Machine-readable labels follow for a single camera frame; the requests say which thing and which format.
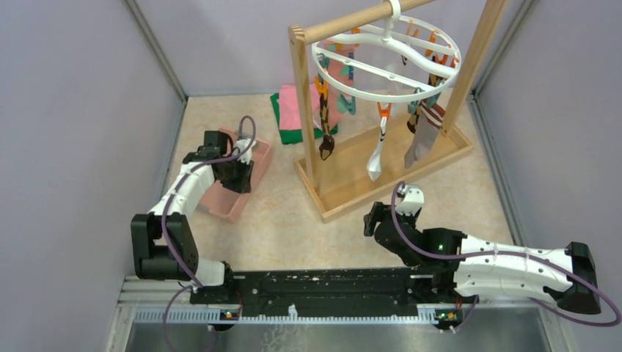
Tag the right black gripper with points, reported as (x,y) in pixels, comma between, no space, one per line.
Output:
(370,221)

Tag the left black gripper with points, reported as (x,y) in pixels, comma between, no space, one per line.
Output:
(243,185)

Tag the white sock black stripes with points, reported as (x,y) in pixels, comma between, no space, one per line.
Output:
(374,162)

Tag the brown argyle sock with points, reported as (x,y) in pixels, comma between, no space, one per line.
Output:
(326,147)
(415,107)

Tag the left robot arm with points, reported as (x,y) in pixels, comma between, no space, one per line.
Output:
(162,241)

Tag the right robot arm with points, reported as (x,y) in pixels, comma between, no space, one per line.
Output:
(471,266)

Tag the wooden hanger rack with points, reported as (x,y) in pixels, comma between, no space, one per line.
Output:
(340,184)

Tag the white round clip hanger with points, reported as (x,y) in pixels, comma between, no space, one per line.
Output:
(394,55)

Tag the pink plastic basket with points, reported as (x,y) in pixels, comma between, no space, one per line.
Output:
(228,205)

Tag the green folded cloth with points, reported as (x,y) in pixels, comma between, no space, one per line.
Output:
(286,136)

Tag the pink folded cloth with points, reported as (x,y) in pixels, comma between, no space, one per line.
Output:
(289,110)

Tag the orange clip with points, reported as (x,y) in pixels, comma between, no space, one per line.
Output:
(384,110)

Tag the grey sock red stripes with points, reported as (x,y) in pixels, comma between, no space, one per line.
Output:
(428,129)

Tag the teal clip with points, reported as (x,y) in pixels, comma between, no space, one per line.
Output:
(346,104)

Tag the pink patterned sock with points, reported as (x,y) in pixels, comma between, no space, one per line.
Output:
(338,70)

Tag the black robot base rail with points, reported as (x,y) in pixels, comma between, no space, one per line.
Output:
(333,293)

